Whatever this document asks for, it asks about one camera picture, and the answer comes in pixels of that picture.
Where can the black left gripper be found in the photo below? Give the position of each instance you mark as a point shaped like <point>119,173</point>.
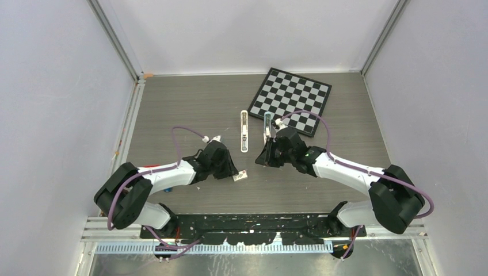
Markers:
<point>229,169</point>

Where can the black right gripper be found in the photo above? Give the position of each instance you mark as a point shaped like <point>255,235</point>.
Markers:
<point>266,158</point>

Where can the light blue white stapler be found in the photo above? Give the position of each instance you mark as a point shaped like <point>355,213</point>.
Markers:
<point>267,128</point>

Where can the small white domino tile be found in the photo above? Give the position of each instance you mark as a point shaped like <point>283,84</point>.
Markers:
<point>240,176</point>

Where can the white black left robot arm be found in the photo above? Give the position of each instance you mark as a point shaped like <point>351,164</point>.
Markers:
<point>124,196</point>

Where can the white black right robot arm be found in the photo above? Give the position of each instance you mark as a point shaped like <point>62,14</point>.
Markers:
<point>393,201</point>

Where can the colourful wooden toy car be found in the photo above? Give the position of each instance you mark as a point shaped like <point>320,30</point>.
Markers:
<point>167,189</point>

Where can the black white chessboard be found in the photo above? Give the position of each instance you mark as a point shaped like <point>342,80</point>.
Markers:
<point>283,92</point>

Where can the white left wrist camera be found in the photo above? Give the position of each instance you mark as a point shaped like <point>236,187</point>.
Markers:
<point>207,139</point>

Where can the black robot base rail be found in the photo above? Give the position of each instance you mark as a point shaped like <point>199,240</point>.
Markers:
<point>251,229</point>

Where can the right aluminium corner post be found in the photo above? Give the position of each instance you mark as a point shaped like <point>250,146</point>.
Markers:
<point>389,26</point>

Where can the aluminium corner post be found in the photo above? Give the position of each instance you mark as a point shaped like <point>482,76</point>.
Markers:
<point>110,22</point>
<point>389,26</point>

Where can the left aluminium corner post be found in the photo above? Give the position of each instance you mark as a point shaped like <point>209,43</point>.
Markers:
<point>110,22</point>

